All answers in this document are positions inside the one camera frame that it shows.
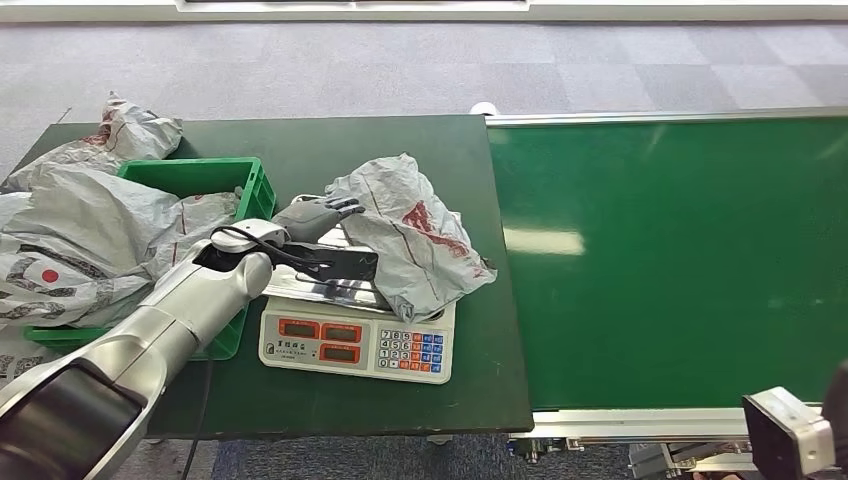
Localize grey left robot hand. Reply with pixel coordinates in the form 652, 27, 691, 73
272, 196, 367, 243

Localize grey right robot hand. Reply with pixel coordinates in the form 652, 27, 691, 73
821, 360, 848, 458

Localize grey red-print package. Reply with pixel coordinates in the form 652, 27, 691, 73
324, 153, 499, 325

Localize silver package with red print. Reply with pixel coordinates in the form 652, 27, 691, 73
142, 192, 241, 283

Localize grey red-line mailer package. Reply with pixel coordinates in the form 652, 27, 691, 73
3, 92, 184, 193

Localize green conveyor belt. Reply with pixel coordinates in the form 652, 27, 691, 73
485, 105, 848, 480

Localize white package with red dot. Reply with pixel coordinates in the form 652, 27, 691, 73
0, 231, 157, 331

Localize green plastic crate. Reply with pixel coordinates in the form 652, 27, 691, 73
23, 156, 278, 363

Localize white electronic scale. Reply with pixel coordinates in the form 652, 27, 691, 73
257, 294, 458, 386

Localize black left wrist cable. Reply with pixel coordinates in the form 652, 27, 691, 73
210, 225, 336, 281

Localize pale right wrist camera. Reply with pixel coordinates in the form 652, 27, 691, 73
741, 386, 837, 480

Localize black hanging cable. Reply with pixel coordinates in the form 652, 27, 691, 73
180, 360, 215, 480

